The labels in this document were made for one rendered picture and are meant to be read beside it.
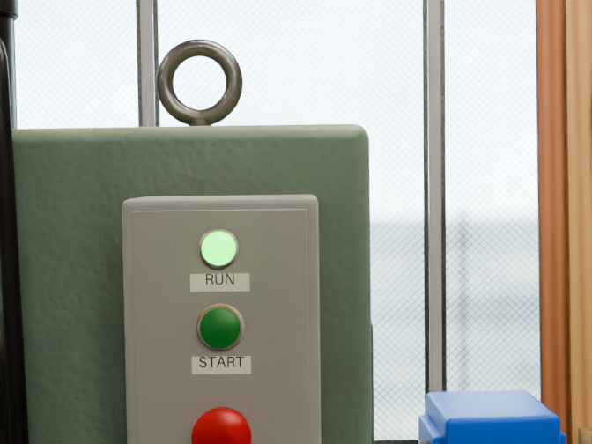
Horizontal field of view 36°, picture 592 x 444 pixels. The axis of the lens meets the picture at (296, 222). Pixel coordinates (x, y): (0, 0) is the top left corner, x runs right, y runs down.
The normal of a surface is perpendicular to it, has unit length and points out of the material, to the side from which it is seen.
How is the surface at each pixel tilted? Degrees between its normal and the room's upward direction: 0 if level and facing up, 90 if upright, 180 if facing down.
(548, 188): 87
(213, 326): 89
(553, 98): 87
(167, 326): 90
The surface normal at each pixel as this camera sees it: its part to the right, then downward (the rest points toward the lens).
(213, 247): -0.08, 0.02
